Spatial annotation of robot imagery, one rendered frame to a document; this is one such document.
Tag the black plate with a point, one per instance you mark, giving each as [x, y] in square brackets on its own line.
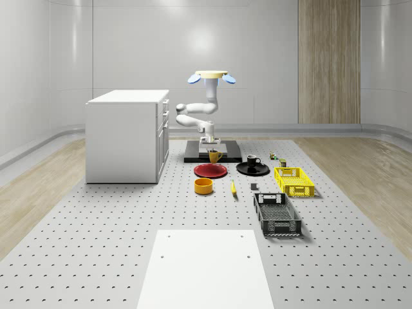
[260, 170]

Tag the yellow bowl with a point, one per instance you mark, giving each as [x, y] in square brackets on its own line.
[203, 188]

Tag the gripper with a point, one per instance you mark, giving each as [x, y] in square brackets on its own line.
[210, 140]

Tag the yellow basket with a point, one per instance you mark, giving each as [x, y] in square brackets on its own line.
[297, 190]

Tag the banana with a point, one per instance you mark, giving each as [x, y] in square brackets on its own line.
[234, 189]

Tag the flat-sided can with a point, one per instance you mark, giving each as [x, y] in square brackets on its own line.
[283, 163]

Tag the yellow mug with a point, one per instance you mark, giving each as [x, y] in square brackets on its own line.
[213, 157]

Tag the white board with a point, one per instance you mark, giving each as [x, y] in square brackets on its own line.
[206, 270]

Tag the dark grey basket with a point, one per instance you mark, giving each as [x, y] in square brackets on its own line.
[278, 227]

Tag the red plate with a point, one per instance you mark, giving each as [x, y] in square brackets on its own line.
[210, 171]

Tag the white cabinet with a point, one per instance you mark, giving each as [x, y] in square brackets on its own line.
[122, 145]

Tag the grey cube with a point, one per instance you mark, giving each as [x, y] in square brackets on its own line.
[254, 186]

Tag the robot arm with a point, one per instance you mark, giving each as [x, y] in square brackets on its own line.
[201, 108]

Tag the puzzle cube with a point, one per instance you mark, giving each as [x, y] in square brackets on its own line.
[273, 156]

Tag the black stove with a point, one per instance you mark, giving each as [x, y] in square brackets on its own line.
[231, 151]

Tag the black mug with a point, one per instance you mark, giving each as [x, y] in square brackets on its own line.
[251, 161]

